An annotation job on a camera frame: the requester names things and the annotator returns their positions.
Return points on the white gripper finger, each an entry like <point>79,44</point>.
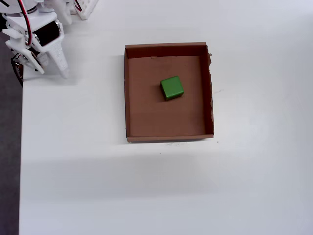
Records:
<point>27,57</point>
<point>60,58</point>

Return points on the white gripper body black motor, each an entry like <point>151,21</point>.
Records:
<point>48,34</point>

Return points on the brown cardboard box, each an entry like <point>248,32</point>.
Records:
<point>166,115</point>

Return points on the green cube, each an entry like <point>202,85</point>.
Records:
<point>172,87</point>

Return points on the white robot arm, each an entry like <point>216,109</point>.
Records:
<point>36,6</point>

